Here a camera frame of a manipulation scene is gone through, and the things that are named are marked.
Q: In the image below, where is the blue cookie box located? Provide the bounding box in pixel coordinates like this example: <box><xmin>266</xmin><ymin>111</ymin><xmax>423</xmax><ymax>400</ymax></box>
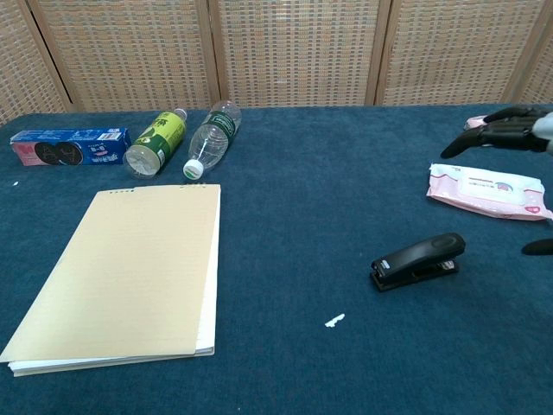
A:
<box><xmin>10</xmin><ymin>126</ymin><xmax>133</xmax><ymax>168</ymax></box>

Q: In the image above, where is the green tea bottle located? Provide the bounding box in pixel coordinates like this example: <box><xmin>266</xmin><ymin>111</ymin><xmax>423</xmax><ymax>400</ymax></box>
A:
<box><xmin>123</xmin><ymin>108</ymin><xmax>188</xmax><ymax>181</ymax></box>

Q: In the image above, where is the pink wet wipes pack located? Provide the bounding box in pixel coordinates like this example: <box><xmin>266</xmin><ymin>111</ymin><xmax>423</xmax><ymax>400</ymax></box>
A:
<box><xmin>425</xmin><ymin>163</ymin><xmax>553</xmax><ymax>222</ymax></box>

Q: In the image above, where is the clear water bottle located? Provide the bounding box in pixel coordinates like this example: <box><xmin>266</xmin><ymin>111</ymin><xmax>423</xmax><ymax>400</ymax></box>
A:
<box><xmin>182</xmin><ymin>99</ymin><xmax>242</xmax><ymax>181</ymax></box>

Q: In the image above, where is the beige notebook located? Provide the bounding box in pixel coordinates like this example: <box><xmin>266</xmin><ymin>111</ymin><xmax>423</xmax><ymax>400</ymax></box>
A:
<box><xmin>0</xmin><ymin>183</ymin><xmax>222</xmax><ymax>378</ymax></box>

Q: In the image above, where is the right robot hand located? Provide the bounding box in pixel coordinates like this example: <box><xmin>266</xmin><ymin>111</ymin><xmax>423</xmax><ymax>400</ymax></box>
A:
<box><xmin>440</xmin><ymin>105</ymin><xmax>553</xmax><ymax>256</ymax></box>

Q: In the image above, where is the woven screen panel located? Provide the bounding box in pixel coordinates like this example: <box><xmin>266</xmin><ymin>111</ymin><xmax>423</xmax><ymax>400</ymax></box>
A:
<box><xmin>209</xmin><ymin>0</ymin><xmax>392</xmax><ymax>109</ymax></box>
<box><xmin>375</xmin><ymin>0</ymin><xmax>550</xmax><ymax>107</ymax></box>
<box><xmin>505</xmin><ymin>0</ymin><xmax>553</xmax><ymax>105</ymax></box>
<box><xmin>28</xmin><ymin>0</ymin><xmax>221</xmax><ymax>114</ymax></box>
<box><xmin>0</xmin><ymin>0</ymin><xmax>73</xmax><ymax>126</ymax></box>

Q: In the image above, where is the black stapler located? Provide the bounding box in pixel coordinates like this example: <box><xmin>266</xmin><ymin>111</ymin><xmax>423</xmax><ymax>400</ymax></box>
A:
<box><xmin>369</xmin><ymin>232</ymin><xmax>467</xmax><ymax>294</ymax></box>

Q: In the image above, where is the blue felt table cloth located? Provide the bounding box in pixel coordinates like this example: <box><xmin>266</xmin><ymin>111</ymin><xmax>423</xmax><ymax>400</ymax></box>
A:
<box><xmin>0</xmin><ymin>103</ymin><xmax>553</xmax><ymax>415</ymax></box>

